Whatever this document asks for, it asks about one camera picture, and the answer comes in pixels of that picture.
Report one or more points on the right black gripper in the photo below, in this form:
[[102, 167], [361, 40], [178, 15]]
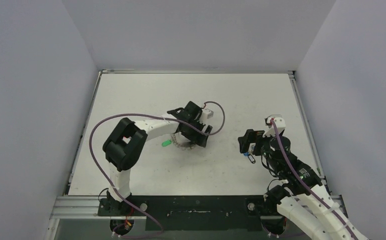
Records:
[[255, 139]]

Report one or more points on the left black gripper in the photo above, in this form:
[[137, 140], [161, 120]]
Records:
[[197, 138]]

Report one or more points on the metal disc keyring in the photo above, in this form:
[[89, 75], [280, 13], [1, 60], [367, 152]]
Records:
[[181, 142]]

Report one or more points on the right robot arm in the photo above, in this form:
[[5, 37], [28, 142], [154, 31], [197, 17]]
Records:
[[302, 198]]

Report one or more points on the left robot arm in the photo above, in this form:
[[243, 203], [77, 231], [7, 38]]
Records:
[[124, 145]]

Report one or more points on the black tagged key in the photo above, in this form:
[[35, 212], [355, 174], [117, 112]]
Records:
[[251, 158]]

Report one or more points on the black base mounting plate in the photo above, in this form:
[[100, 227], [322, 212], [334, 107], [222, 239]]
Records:
[[199, 213]]

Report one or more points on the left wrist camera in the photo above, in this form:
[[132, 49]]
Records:
[[207, 113]]

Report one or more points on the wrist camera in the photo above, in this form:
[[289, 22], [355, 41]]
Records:
[[276, 124], [207, 113]]

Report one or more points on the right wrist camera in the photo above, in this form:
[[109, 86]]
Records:
[[276, 124]]

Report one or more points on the aluminium table frame rail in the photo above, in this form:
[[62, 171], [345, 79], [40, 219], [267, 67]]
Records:
[[239, 101]]

